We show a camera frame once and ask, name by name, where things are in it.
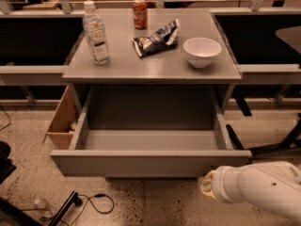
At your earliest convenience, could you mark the grey drawer cabinet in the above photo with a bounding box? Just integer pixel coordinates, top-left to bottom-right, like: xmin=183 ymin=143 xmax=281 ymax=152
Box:
xmin=62 ymin=8 xmax=242 ymax=120

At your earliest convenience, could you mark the dark blue chip bag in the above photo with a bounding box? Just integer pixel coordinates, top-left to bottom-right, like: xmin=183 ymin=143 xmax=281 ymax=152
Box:
xmin=132 ymin=19 xmax=180 ymax=57

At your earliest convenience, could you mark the black stand leg left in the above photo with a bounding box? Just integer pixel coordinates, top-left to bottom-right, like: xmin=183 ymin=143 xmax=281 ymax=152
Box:
xmin=48 ymin=191 xmax=83 ymax=226

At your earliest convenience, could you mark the black floor stand leg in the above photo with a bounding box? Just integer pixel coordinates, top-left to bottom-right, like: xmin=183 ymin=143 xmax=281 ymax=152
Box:
xmin=226 ymin=124 xmax=244 ymax=150

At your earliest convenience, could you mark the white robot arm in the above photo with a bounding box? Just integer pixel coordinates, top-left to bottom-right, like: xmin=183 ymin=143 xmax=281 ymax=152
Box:
xmin=199 ymin=161 xmax=301 ymax=223

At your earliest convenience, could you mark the white ceramic bowl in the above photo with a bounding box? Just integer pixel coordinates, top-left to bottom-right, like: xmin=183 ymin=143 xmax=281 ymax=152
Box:
xmin=182 ymin=37 xmax=222 ymax=68

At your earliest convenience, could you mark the cardboard box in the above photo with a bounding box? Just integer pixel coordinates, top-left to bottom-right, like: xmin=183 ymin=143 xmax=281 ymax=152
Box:
xmin=46 ymin=86 xmax=78 ymax=150

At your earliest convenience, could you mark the black cable on floor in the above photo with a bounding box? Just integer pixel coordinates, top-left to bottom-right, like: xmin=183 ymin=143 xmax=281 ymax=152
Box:
xmin=70 ymin=193 xmax=115 ymax=226

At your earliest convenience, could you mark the grey top drawer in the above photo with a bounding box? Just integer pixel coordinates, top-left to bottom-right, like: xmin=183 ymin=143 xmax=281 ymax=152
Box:
xmin=50 ymin=84 xmax=253 ymax=178

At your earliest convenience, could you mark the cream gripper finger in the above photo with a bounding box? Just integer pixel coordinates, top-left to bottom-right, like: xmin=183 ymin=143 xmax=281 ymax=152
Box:
xmin=199 ymin=170 xmax=216 ymax=199

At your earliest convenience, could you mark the red soda can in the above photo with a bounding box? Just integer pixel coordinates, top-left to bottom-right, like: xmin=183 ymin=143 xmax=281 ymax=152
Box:
xmin=133 ymin=0 xmax=148 ymax=29

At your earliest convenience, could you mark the clear plastic water bottle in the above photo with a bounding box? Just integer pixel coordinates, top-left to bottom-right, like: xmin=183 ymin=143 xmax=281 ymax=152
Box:
xmin=83 ymin=0 xmax=109 ymax=65

